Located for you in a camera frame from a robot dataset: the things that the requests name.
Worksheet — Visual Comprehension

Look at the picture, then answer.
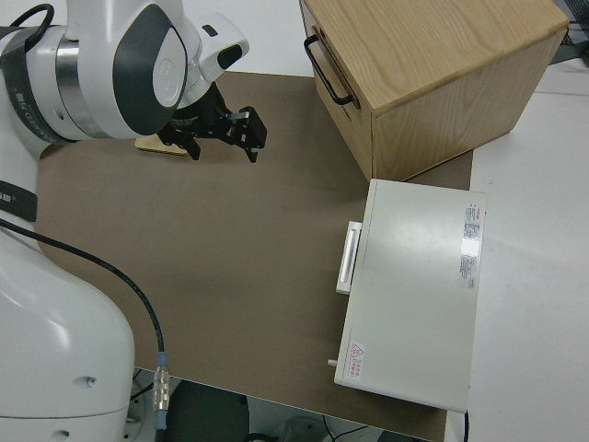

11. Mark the black cable metal connector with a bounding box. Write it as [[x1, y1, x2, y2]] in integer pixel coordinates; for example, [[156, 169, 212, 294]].
[[0, 215, 172, 436]]

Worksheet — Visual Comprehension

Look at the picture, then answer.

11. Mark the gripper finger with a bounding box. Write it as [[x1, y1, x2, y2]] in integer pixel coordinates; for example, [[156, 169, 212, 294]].
[[158, 123, 202, 163], [227, 106, 270, 165]]

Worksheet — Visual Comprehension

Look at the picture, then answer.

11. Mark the wooden mug tree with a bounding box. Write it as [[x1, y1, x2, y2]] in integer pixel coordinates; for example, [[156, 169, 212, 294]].
[[133, 134, 194, 158]]

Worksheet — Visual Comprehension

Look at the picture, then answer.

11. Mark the white toaster oven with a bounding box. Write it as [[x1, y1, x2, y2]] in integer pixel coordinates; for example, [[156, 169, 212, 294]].
[[327, 178, 489, 413]]

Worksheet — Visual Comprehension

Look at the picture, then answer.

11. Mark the black drawer handle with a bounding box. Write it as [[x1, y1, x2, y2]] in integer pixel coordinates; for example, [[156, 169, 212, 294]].
[[303, 35, 355, 107]]

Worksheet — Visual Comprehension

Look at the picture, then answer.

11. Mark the brown table mat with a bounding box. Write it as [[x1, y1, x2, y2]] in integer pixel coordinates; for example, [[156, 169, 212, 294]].
[[34, 71, 476, 442]]

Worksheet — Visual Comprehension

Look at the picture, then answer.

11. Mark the wooden drawer cabinet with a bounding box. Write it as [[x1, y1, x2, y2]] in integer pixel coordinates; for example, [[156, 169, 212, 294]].
[[298, 0, 570, 183]]

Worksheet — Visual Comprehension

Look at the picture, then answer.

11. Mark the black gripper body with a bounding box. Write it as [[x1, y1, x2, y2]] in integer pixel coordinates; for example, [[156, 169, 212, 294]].
[[168, 86, 241, 141]]

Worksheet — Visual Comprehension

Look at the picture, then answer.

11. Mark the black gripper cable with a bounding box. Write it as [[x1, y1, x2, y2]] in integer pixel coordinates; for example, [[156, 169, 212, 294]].
[[6, 3, 55, 45]]

